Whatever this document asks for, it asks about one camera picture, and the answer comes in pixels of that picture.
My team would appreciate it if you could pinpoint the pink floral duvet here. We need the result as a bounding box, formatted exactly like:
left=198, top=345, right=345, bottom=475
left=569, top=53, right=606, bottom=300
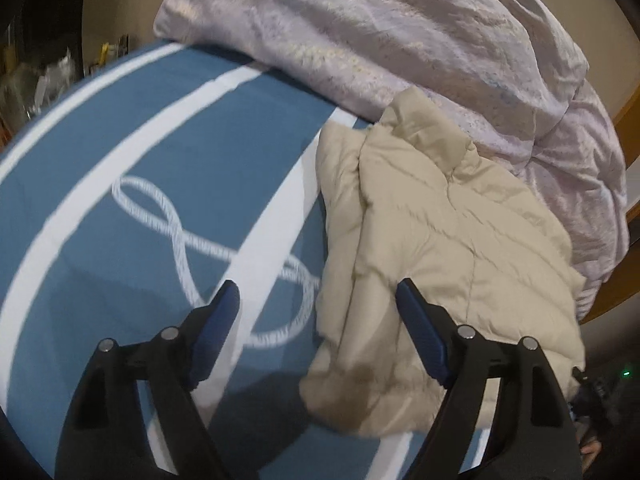
left=152, top=0, right=632, bottom=322

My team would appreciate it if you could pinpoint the beige puffer jacket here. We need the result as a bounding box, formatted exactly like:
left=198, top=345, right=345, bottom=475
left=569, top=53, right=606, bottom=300
left=299, top=85, right=587, bottom=436

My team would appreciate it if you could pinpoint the blue striped bed sheet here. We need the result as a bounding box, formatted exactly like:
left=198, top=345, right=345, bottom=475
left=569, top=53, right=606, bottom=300
left=0, top=41, right=493, bottom=480

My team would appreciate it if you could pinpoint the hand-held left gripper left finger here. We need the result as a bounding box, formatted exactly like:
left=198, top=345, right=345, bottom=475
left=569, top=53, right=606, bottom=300
left=55, top=280, right=261, bottom=480

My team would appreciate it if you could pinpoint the clear plastic bag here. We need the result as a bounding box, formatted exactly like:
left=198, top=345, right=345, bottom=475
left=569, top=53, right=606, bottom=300
left=44, top=46, right=77, bottom=83

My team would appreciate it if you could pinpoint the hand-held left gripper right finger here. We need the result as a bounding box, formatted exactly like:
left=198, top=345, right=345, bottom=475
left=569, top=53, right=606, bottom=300
left=395, top=278, right=583, bottom=480

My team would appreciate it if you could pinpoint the wooden framed glass door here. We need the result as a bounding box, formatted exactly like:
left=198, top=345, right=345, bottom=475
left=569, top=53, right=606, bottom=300
left=582, top=102, right=640, bottom=323

